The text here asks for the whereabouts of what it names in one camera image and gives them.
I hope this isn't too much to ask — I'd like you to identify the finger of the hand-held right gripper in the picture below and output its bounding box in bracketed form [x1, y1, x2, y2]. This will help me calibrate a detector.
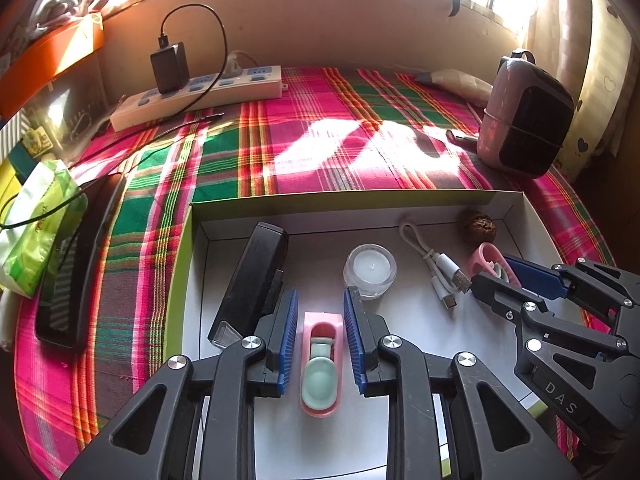
[502, 255, 640, 321]
[470, 272, 633, 376]

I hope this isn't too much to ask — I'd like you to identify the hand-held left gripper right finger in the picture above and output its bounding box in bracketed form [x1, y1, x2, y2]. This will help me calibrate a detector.
[342, 287, 583, 480]

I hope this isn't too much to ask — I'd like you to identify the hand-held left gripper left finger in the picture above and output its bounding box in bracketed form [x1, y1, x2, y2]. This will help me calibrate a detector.
[60, 289, 301, 480]

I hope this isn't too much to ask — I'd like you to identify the pink loop clip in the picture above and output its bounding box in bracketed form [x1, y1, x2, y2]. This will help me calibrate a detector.
[467, 242, 523, 288]

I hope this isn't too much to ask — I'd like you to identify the pink and mint plastic holder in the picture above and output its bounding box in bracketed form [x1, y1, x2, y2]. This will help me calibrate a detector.
[299, 311, 345, 418]

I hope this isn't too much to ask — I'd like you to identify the white USB cable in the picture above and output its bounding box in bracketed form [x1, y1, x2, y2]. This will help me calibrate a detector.
[398, 220, 473, 311]

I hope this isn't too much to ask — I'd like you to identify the small brown walnut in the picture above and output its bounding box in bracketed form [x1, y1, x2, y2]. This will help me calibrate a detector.
[460, 210, 498, 247]

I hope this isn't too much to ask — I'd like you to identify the green and white cardboard box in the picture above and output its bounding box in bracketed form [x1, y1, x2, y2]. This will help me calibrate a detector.
[167, 190, 601, 480]

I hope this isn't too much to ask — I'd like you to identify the white candle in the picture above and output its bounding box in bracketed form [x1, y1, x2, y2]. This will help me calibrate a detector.
[342, 243, 398, 301]

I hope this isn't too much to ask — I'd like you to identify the black stapler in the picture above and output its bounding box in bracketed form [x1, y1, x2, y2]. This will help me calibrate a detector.
[207, 221, 290, 351]

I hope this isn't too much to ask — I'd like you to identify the pink portable heater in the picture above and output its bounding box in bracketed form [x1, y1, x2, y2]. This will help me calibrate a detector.
[476, 49, 576, 179]

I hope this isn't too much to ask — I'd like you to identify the pink plaid blanket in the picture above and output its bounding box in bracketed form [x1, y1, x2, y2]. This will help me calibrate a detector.
[12, 66, 618, 480]

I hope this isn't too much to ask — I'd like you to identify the heart print curtain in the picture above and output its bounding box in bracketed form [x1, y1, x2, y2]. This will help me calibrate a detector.
[520, 0, 640, 181]

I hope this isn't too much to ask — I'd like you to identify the white handheld device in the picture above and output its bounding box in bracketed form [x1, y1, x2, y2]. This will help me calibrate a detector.
[414, 67, 493, 108]

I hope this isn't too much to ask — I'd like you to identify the black tablet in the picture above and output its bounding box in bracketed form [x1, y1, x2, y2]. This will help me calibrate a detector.
[35, 172, 126, 351]

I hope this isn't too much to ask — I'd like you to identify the white power strip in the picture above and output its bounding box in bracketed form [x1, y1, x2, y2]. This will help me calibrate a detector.
[109, 65, 288, 132]

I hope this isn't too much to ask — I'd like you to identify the green tissue pack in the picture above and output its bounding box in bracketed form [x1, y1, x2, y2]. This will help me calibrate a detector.
[0, 159, 88, 297]

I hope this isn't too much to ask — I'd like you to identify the black charger adapter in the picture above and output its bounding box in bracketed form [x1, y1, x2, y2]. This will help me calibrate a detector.
[151, 43, 191, 95]

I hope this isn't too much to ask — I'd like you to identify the clear glass tank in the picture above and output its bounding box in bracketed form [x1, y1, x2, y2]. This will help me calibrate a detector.
[25, 55, 108, 156]

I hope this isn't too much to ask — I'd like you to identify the small green printed box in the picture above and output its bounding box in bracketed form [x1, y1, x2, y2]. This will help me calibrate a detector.
[10, 127, 56, 168]

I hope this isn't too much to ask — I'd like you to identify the orange storage bin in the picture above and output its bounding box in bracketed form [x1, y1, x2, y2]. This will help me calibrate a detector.
[0, 12, 106, 118]

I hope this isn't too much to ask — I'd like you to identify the white plug with cable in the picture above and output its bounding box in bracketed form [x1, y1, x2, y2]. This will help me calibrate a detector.
[220, 50, 261, 80]

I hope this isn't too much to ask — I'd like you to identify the black charger cable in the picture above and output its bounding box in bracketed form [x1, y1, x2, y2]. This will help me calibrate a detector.
[0, 4, 228, 231]

